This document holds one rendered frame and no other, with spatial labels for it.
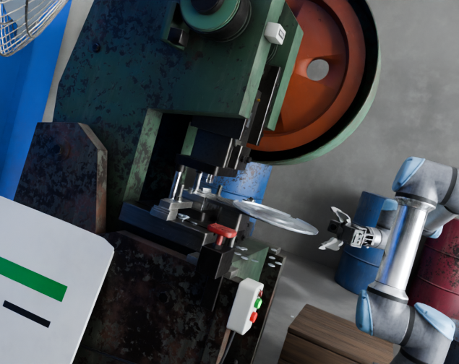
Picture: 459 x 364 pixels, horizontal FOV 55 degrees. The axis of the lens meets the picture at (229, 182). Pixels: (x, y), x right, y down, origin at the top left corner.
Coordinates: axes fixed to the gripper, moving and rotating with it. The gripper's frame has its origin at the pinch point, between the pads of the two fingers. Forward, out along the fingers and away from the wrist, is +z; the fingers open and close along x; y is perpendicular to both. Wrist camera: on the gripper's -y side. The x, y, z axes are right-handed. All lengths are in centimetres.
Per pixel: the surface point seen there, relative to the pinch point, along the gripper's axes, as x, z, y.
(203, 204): 2.7, 41.6, -12.5
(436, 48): -162, -253, -182
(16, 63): -26, 98, -117
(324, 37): -69, 0, -30
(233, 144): -18.9, 38.3, -10.7
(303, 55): -61, 4, -35
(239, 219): 3.7, 32.0, -3.9
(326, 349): 45.4, -18.1, 3.0
